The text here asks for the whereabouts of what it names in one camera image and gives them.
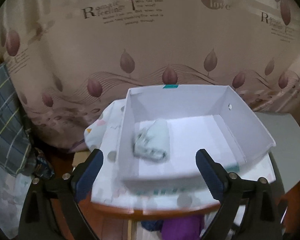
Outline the purple underwear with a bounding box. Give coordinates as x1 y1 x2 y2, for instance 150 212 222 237
161 215 204 240

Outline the pale green patterned underwear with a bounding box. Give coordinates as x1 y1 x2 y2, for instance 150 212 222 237
133 119 170 163

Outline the dark patterned bag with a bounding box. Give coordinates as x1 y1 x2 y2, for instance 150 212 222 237
32 148 55 180

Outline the wooden nightstand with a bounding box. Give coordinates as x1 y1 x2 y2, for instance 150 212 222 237
78 192 220 239

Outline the white patterned bedsheet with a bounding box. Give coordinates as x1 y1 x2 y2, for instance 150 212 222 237
0 166 32 239

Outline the white patterned cloth cover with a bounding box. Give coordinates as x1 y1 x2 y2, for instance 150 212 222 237
84 99 275 209

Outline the grey plaid garment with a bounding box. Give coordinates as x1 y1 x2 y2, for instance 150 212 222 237
0 63 31 176

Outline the dark blue speckled sock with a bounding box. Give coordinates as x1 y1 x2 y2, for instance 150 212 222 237
141 220 164 232

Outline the white XINCCI shoe box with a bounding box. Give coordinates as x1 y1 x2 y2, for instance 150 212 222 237
117 85 276 196

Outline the beige leaf print curtain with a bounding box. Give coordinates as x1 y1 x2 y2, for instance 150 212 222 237
0 0 300 150

